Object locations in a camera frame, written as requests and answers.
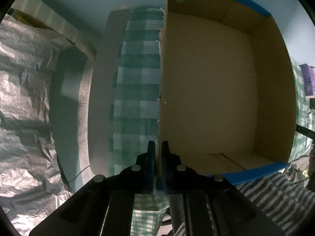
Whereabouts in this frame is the blue-edged cardboard box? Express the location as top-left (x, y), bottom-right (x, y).
top-left (158, 0), bottom-right (296, 184)

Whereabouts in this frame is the green checkered tablecloth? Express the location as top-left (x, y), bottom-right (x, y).
top-left (108, 6), bottom-right (165, 236)

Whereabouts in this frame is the grey crinkled woven sack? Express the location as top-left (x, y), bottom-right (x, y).
top-left (1, 15), bottom-right (70, 235)

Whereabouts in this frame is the grey striped towel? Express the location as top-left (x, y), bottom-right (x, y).
top-left (166, 168), bottom-right (314, 235)

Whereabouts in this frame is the purple product box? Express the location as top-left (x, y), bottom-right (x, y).
top-left (300, 64), bottom-right (315, 99)

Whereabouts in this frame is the striped beige cushion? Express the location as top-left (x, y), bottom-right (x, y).
top-left (11, 0), bottom-right (97, 60)

